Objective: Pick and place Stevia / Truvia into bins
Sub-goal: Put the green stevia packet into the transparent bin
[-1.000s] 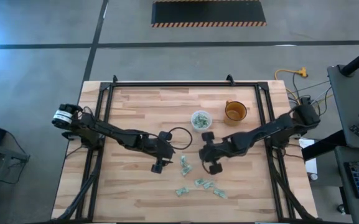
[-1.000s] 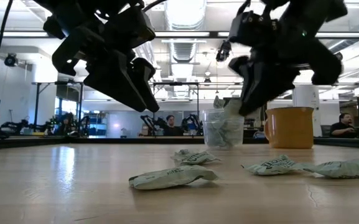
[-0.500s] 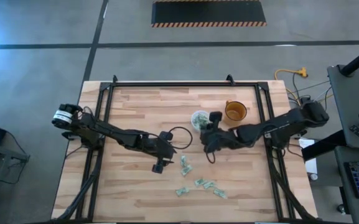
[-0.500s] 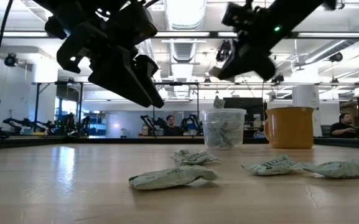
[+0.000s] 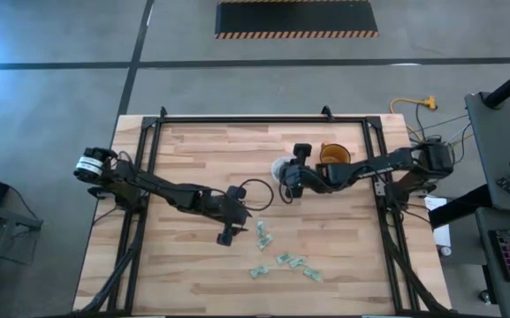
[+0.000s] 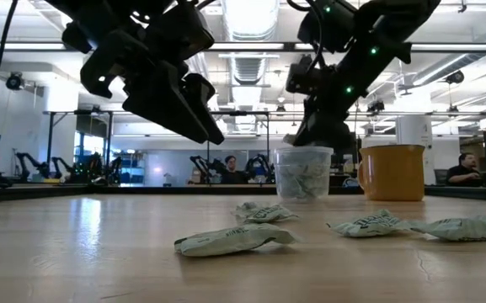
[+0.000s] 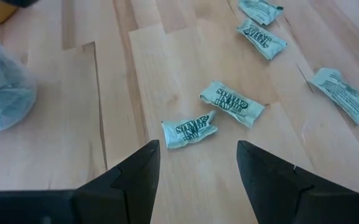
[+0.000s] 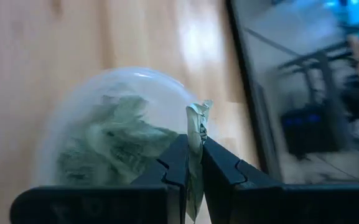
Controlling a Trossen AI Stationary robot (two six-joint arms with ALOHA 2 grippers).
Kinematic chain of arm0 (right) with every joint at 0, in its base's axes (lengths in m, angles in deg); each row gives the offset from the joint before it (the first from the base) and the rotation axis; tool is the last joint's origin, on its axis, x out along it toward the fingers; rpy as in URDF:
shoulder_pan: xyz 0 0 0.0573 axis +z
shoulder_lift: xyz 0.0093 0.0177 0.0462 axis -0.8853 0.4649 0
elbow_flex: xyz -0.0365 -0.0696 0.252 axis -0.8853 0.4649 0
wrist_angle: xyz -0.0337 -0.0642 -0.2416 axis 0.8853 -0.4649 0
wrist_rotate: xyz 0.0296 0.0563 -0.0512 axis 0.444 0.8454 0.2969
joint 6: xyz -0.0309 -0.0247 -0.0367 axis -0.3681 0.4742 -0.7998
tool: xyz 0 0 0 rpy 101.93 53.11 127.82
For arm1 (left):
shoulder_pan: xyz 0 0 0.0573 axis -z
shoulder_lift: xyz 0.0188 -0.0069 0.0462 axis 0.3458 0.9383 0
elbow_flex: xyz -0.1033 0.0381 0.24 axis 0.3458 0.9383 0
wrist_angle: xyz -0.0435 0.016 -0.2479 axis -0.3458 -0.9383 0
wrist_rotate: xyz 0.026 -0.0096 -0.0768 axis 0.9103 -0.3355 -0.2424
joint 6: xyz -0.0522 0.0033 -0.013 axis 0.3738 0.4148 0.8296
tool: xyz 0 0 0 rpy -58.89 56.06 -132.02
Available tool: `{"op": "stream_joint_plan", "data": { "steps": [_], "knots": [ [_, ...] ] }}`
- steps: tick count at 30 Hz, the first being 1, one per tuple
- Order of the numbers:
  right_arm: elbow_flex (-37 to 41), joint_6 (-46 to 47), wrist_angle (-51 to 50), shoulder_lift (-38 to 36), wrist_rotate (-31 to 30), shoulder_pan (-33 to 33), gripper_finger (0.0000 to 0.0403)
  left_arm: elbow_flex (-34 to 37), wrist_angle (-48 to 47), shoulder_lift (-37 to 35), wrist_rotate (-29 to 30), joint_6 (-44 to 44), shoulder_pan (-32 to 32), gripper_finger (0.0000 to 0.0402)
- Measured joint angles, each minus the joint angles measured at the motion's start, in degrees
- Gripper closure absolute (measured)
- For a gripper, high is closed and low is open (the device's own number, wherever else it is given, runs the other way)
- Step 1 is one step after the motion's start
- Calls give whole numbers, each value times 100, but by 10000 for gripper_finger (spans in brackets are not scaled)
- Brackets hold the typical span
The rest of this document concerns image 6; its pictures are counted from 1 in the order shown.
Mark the black ceiling-mounted camera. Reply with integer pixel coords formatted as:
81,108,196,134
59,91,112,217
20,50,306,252
444,69,466,86
5,71,24,92
366,98,387,114

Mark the silver ventilation duct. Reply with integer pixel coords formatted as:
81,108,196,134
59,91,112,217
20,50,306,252
221,0,280,85

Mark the yellow enamel mug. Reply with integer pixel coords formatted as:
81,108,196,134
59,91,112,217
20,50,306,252
356,144,427,203

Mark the thin hanging black cable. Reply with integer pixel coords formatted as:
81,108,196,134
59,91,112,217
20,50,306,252
354,100,362,146

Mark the black background station frame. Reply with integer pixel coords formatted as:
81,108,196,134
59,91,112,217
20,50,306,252
206,110,271,186
44,109,115,184

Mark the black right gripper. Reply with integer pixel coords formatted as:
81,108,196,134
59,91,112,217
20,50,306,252
286,36,413,148

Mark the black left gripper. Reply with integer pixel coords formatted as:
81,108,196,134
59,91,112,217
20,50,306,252
61,20,226,146

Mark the person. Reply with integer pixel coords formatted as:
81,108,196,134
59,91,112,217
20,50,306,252
446,151,484,188
220,155,247,185

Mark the long linear ceiling light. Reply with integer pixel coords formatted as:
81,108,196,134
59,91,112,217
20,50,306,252
0,40,486,53

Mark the white round column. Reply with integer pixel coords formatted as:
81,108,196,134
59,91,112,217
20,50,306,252
395,92,434,148

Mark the clear plastic cup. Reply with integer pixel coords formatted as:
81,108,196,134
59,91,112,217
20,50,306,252
273,146,335,203

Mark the black aluminium table frame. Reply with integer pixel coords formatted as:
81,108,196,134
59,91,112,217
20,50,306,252
0,183,486,204

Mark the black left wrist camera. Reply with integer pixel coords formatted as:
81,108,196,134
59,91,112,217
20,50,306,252
147,3,216,61

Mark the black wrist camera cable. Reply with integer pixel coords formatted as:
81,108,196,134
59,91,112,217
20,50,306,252
286,0,327,60

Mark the dark grey office chair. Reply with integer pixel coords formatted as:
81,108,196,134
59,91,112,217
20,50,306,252
433,168,450,187

